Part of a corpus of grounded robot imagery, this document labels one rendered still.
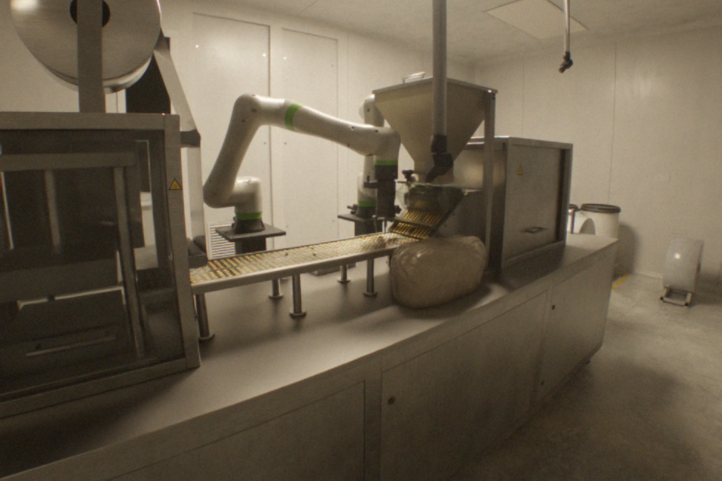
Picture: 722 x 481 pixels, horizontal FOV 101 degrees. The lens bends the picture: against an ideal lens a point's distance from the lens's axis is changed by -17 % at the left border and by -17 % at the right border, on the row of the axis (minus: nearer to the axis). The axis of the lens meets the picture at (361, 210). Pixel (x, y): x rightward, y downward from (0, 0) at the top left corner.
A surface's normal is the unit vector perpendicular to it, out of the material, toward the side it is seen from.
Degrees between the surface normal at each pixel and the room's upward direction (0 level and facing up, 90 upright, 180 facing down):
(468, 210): 90
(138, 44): 90
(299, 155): 90
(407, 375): 90
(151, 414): 0
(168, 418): 0
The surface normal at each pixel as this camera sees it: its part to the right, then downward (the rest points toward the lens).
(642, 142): -0.80, 0.09
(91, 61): 0.59, 0.12
